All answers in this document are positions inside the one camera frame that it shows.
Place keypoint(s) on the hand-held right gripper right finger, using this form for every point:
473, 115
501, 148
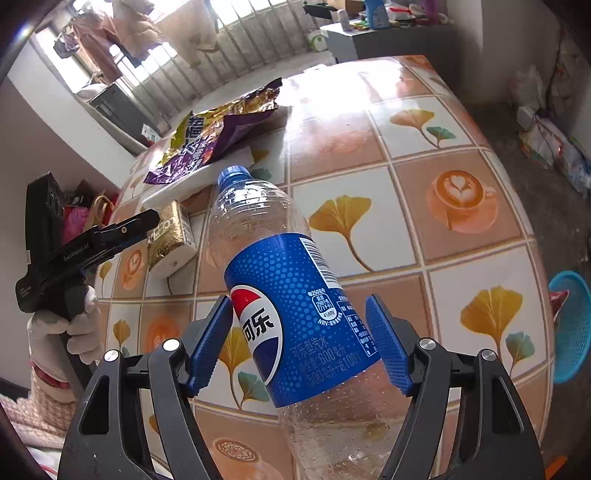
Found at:
388, 350

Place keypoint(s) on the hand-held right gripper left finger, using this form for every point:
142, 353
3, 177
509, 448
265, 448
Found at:
212, 344

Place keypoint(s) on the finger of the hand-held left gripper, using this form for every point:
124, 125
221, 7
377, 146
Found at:
127, 228

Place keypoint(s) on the gold tissue pack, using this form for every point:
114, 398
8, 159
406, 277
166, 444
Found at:
168, 240

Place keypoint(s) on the clear blue label cola bottle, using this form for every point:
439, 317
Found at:
286, 300

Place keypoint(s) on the white cardboard piece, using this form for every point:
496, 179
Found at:
203, 180

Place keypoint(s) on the purple yellow snack bag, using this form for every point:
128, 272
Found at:
207, 134

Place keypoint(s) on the red snack wrapper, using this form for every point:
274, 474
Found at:
558, 304

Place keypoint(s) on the blue plastic basket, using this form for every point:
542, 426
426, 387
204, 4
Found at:
575, 332

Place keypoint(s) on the person's left forearm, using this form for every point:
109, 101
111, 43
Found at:
41, 406

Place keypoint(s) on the person's left hand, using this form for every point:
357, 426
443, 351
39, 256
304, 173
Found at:
46, 337

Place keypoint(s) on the red tote bag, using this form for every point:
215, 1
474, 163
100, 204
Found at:
102, 212

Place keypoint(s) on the pink plastic bag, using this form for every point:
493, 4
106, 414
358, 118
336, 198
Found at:
75, 226

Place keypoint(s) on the leaf and coffee print tablecloth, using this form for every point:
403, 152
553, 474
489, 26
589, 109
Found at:
415, 258

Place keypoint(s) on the dark cabinet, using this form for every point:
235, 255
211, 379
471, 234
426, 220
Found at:
117, 110

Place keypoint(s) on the metal balcony railing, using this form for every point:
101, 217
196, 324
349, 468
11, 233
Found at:
184, 69

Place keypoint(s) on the dark hanging clothes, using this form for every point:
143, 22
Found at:
65, 42

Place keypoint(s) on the pink hanging garment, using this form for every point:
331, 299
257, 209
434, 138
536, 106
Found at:
97, 46

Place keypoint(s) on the tan puffy jacket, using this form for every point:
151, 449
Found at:
136, 27

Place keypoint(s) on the beige hanging pants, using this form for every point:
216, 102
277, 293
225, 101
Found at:
198, 32

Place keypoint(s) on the white bag with green logo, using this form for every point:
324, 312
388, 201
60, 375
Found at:
317, 41

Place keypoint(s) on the white plastic floor bag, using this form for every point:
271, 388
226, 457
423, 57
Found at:
528, 87

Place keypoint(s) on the grey cabinet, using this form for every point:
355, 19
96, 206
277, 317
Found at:
388, 44

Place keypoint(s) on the blue detergent bottle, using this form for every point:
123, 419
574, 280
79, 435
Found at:
376, 14

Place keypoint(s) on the patterned wrapped panel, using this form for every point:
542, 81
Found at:
572, 60

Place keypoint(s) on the purple cup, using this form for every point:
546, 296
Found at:
430, 7

